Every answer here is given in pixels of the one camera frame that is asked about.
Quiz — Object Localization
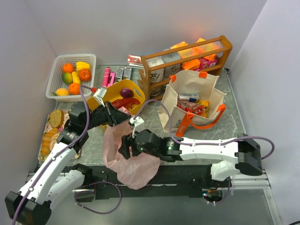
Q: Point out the purple toy onion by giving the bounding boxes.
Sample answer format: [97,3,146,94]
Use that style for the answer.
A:
[120,88,134,98]

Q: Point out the pink plastic grocery bag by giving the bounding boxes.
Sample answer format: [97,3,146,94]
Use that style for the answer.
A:
[102,121,161,190]

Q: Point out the orange toy tangerine bottom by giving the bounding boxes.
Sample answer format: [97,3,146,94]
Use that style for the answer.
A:
[68,83,80,95]

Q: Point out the orange toy tangerine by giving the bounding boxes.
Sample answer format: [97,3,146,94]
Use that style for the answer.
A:
[62,63,75,73]
[68,83,80,95]

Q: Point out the red snack bag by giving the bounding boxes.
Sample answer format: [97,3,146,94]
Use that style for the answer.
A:
[177,101,200,115]

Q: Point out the floral canvas tote bag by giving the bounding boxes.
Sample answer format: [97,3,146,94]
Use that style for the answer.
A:
[158,70,226,137]

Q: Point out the silver blue drink can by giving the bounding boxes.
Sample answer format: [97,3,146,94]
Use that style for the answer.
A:
[178,93,199,103]

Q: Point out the orange yellow snack bag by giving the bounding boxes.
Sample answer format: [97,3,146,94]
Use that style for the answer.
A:
[198,100,210,118]

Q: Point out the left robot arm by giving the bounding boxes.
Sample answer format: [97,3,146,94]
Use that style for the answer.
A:
[5,102,131,225]

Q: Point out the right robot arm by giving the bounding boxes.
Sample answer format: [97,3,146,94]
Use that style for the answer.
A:
[118,129,263,181]

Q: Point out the red toy lobster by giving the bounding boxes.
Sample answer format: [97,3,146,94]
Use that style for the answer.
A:
[112,97,141,110]

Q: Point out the yellow plastic tub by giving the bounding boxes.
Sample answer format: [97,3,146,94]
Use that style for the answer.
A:
[87,80,145,129]

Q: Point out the pink candy box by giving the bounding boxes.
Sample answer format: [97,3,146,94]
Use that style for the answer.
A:
[102,67,115,88]

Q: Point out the silver chocolate bar box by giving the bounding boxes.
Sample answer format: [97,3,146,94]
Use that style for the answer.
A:
[114,67,132,83]

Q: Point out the small orange toy pumpkin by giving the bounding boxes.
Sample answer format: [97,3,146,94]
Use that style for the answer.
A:
[78,69,92,82]

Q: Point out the toy bread slice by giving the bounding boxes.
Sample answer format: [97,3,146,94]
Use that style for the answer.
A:
[49,110,64,128]

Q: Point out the yellow toy banana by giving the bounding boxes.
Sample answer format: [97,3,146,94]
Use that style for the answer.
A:
[71,71,81,85]

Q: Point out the toy mango green yellow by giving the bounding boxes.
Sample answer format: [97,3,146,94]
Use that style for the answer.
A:
[62,73,73,85]

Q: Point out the red silver foil packet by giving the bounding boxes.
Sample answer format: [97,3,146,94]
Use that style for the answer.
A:
[127,55,143,69]

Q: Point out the yellow toy pepper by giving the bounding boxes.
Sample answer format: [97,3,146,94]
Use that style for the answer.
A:
[76,61,90,71]

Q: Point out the white cup on shelf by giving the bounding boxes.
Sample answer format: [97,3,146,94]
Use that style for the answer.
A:
[150,68,164,83]

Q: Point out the white plastic fruit basket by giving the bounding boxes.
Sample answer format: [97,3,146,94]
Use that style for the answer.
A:
[45,54,96,102]

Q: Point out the orange toy tangerine top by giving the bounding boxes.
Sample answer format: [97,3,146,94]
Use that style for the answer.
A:
[62,63,75,73]

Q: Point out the toy croissant bread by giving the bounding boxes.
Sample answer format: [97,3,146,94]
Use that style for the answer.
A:
[41,128,59,156]

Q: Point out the orange box on shelf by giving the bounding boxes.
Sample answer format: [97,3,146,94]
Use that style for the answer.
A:
[181,59,201,70]

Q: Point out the pink box on shelf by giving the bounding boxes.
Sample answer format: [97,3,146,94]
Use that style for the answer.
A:
[199,58,217,70]

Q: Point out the wooden shelf rack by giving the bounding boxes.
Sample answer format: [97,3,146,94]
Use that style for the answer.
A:
[138,35,233,100]

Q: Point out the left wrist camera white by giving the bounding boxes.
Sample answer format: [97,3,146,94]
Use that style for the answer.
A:
[93,87,107,106]

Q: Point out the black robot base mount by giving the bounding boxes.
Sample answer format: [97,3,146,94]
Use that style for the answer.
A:
[87,165,232,200]

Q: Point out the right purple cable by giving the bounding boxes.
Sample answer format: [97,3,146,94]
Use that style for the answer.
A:
[133,99,275,204]

